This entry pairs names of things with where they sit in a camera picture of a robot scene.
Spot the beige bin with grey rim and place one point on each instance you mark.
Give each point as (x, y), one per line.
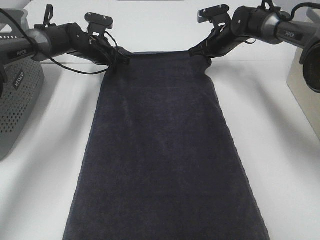
(307, 98)

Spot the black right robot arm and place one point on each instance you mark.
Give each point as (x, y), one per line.
(267, 23)

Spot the dark navy towel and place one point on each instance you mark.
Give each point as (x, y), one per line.
(160, 162)

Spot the grey perforated plastic basket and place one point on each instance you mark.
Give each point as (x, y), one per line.
(21, 78)

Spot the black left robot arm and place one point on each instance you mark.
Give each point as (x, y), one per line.
(56, 40)

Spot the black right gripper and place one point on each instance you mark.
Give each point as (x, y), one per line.
(221, 40)

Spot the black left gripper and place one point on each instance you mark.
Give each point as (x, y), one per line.
(93, 48)

